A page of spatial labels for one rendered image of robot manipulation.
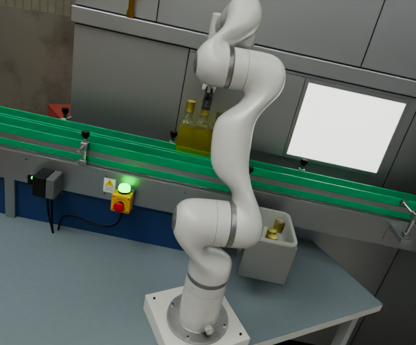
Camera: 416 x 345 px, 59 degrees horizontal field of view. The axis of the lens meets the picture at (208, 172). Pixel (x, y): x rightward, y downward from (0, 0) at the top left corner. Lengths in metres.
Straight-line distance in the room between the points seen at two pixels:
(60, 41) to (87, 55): 2.55
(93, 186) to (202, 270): 0.64
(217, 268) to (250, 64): 0.52
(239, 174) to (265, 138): 0.71
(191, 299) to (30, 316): 0.48
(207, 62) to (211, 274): 0.53
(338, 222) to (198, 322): 0.75
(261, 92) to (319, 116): 0.72
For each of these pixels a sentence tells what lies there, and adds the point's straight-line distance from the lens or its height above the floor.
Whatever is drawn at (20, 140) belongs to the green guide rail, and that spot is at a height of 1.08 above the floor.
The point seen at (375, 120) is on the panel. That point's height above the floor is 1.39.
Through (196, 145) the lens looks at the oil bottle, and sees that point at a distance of 1.44.
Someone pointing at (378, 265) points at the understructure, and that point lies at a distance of 2.05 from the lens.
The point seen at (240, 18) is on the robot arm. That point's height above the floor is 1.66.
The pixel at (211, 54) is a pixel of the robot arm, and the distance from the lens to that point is 0.89.
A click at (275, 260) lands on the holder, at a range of 1.31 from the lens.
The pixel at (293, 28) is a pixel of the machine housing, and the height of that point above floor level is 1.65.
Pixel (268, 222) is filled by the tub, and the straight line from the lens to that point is 1.47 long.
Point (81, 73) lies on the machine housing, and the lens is 1.67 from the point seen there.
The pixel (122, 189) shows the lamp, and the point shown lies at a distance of 1.36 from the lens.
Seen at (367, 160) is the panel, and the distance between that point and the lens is 1.71.
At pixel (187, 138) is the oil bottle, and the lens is 1.44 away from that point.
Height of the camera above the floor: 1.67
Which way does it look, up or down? 24 degrees down
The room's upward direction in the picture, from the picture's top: 13 degrees clockwise
